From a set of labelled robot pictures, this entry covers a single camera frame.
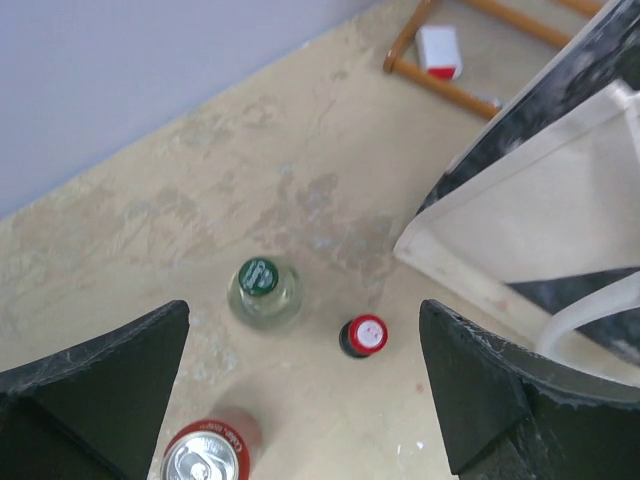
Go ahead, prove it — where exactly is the white red-capped glue bottle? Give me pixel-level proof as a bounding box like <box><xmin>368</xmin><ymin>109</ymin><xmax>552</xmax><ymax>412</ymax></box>
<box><xmin>415</xmin><ymin>25</ymin><xmax>463</xmax><ymax>81</ymax></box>

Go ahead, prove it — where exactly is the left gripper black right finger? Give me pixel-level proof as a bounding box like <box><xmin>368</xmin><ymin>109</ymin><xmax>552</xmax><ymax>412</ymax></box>
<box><xmin>419</xmin><ymin>300</ymin><xmax>639</xmax><ymax>480</ymax></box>

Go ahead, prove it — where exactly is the red can under left arm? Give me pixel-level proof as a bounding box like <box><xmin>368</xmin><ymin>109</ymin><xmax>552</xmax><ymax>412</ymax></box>
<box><xmin>160</xmin><ymin>406</ymin><xmax>264</xmax><ymax>480</ymax></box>

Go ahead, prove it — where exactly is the cream canvas tote bag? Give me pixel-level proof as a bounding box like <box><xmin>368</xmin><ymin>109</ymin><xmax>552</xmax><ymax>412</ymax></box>
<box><xmin>394</xmin><ymin>1</ymin><xmax>639</xmax><ymax>386</ymax></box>

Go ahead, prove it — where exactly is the small dark red-capped bottle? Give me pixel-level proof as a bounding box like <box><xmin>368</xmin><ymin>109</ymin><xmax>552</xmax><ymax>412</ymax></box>
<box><xmin>339</xmin><ymin>314</ymin><xmax>389</xmax><ymax>359</ymax></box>

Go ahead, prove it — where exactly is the clear bottle behind left arm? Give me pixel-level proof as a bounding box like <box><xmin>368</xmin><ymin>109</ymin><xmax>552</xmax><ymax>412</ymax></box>
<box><xmin>227</xmin><ymin>255</ymin><xmax>303</xmax><ymax>333</ymax></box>

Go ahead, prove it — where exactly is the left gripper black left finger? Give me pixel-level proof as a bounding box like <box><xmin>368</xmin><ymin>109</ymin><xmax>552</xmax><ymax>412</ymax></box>
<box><xmin>1</xmin><ymin>300</ymin><xmax>189</xmax><ymax>479</ymax></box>

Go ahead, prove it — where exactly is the orange wooden rack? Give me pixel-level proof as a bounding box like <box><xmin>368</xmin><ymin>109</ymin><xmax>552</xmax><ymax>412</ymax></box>
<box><xmin>382</xmin><ymin>1</ymin><xmax>606</xmax><ymax>120</ymax></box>

